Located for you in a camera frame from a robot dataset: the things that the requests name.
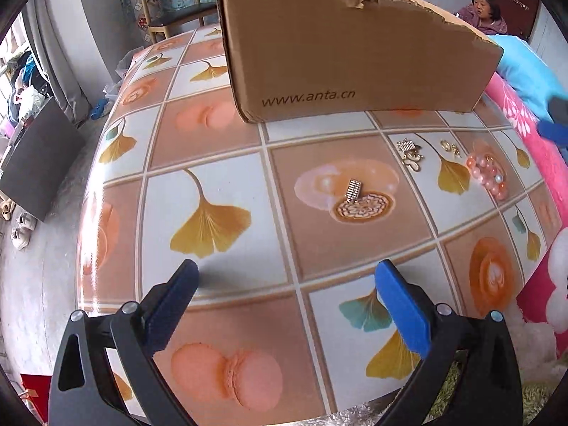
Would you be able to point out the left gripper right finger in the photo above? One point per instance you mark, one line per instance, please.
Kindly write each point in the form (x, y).
(408, 306)

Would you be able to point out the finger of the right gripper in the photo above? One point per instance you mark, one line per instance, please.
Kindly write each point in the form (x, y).
(558, 109)
(553, 132)

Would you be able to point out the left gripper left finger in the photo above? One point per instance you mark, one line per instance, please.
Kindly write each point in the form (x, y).
(165, 304)

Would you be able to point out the gold butterfly outline pendant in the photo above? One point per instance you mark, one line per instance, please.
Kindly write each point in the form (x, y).
(410, 154)

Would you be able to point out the blue pillow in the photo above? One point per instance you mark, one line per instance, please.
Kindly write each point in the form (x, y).
(532, 79)

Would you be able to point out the gold leaf charm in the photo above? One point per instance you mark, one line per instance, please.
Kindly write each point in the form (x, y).
(455, 149)

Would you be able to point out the seated woman in purple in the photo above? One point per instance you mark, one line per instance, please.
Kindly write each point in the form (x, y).
(485, 15)

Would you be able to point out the pink floral quilt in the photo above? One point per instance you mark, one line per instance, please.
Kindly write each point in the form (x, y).
(544, 299)

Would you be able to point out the green fluffy cloth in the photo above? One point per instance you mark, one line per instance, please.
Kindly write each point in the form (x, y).
(480, 393)

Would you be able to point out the red gift bag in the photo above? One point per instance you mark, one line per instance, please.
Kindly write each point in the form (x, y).
(38, 388)

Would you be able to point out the white shoes pair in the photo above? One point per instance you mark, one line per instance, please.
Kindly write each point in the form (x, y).
(21, 234)

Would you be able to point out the dark grey cabinet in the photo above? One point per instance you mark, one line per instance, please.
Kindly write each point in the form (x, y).
(35, 168)

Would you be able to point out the brown cardboard box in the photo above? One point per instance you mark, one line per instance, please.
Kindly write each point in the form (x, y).
(295, 58)

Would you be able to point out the wooden chair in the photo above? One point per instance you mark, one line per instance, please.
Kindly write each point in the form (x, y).
(158, 19)

